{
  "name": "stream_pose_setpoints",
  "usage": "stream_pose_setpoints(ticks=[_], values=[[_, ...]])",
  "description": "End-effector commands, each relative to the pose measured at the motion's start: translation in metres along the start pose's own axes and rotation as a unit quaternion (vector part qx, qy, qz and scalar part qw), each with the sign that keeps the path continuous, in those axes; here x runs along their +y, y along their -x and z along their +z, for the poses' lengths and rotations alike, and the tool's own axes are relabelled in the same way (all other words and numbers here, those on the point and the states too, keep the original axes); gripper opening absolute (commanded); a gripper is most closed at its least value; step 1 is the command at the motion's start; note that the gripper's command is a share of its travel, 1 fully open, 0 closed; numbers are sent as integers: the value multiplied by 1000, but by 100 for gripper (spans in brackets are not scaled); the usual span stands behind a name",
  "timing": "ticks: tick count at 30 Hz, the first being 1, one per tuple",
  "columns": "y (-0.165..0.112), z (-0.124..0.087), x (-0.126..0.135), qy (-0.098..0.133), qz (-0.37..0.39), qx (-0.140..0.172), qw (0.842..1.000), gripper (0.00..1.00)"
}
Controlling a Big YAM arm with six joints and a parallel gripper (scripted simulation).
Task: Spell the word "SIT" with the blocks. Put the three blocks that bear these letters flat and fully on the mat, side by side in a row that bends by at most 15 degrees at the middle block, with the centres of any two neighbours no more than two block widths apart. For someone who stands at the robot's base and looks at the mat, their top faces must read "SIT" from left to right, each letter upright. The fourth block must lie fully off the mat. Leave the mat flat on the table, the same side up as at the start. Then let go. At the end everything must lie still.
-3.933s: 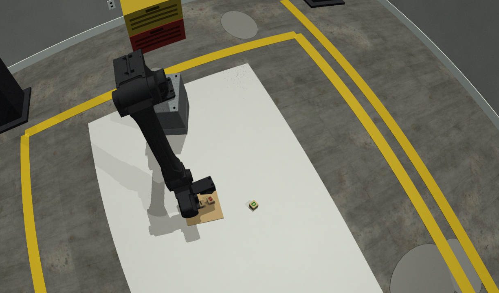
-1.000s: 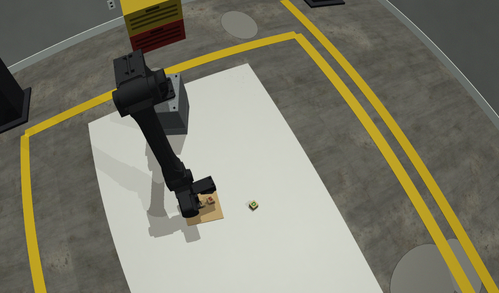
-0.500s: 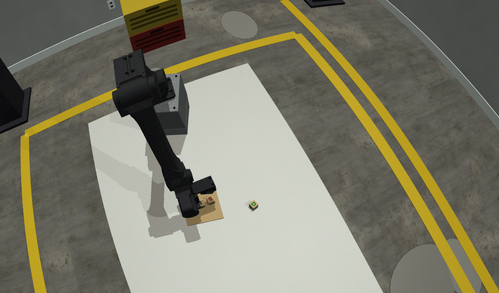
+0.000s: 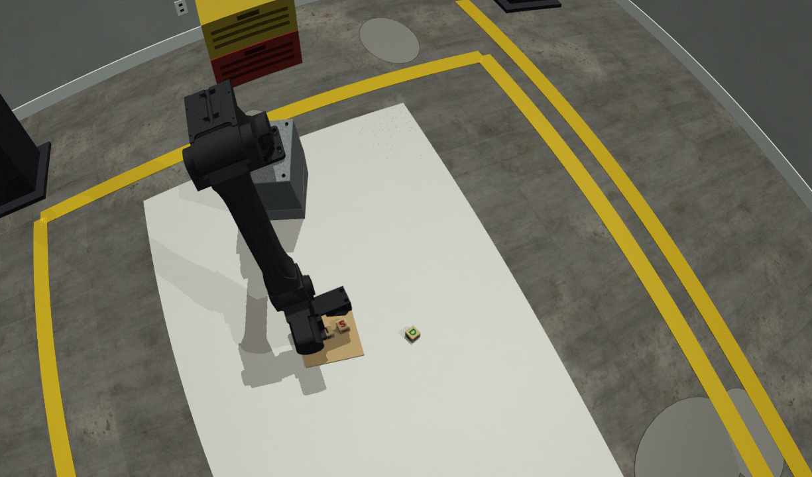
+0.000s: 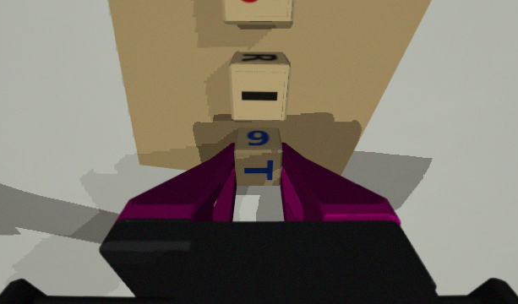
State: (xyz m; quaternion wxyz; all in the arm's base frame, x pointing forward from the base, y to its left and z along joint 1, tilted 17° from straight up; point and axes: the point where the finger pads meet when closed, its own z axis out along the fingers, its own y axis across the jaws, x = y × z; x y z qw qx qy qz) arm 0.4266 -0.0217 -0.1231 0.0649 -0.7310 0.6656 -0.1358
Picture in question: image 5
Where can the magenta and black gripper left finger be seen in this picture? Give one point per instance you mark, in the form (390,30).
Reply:
(191,194)

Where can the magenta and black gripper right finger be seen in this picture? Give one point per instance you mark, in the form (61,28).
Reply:
(326,196)

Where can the tan flat mat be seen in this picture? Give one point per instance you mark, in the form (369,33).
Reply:
(174,56)

